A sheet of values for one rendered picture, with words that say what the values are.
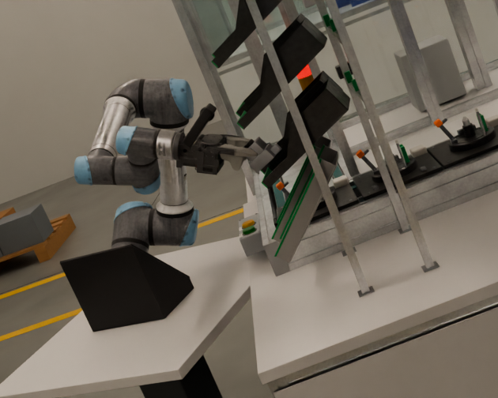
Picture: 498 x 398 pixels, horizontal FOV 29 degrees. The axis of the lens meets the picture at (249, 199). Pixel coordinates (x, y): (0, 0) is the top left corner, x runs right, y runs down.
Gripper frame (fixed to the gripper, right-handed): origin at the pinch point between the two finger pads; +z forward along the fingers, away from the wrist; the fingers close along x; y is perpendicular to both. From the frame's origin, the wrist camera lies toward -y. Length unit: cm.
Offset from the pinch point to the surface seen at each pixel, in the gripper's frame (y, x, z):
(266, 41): -27.9, 3.4, 2.7
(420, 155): 21, -60, 38
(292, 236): 20.5, 5.2, 11.4
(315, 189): 7.8, 3.4, 16.1
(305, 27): -30.7, -1.7, 10.7
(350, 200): 28, -36, 21
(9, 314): 276, -316, -241
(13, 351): 253, -242, -201
